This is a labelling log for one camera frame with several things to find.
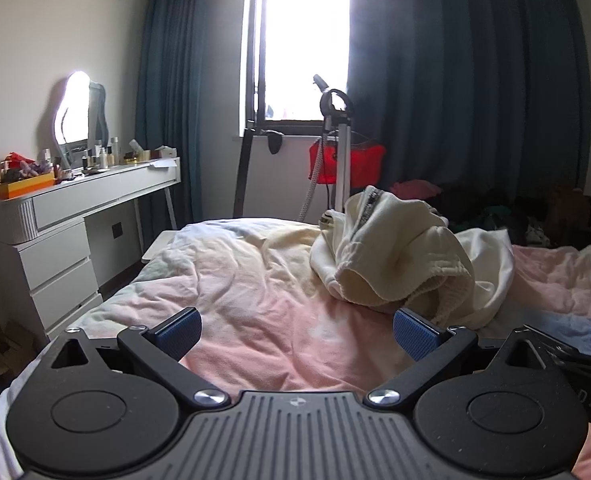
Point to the pink cloth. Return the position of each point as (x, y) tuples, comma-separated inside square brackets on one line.
[(415, 189)]

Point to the cluster of cosmetic bottles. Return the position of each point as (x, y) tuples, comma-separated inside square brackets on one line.
[(103, 156)]

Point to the white dressing table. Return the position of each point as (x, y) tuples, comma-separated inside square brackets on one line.
[(65, 240)]

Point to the cream zip-up hoodie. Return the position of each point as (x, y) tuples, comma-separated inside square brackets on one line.
[(400, 240)]

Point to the teal curtain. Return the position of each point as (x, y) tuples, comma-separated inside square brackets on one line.
[(465, 70), (195, 85)]

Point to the wavy lit vanity mirror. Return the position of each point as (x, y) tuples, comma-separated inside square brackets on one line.
[(75, 110)]

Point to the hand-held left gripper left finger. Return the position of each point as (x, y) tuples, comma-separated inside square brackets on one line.
[(178, 336)]

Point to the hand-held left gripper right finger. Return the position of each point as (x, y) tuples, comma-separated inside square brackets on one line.
[(415, 336)]

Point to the pink and cream bed blanket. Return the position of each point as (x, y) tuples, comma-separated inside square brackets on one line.
[(255, 300)]

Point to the wall socket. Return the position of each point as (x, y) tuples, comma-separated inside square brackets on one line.
[(117, 230)]

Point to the tissue box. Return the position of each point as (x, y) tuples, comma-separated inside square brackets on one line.
[(164, 152)]

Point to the cardboard box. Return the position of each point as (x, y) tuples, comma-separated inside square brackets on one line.
[(5, 347)]

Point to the pile of dark clothes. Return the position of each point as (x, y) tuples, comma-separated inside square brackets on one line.
[(495, 210)]

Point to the black pole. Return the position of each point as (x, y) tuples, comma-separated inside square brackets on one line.
[(245, 175)]

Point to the red garment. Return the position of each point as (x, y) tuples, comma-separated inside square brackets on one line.
[(365, 162)]

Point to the orange tray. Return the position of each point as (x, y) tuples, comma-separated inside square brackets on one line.
[(23, 186)]

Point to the window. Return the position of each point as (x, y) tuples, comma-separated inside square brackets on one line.
[(303, 40)]

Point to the garment steamer stand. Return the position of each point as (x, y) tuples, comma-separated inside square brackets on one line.
[(343, 160)]

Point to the white stool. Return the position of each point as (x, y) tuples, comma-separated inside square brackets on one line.
[(154, 249)]

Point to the black steamer head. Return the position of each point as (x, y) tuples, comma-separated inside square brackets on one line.
[(274, 142)]

